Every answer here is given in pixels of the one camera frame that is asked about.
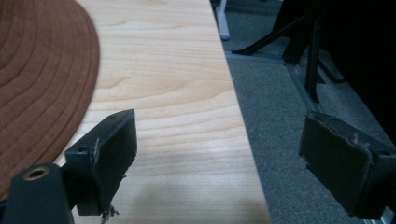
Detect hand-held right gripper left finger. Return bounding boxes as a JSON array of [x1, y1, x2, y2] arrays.
[[61, 108, 138, 222]]

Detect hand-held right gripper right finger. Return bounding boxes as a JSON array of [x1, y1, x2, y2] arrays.
[[298, 110, 396, 220]]

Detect dark curtain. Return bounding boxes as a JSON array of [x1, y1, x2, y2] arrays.
[[320, 0, 396, 146]]

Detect black metal stand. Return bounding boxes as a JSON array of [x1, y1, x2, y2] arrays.
[[232, 0, 346, 104]]

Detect white table leg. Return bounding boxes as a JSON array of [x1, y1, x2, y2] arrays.
[[214, 0, 232, 41]]

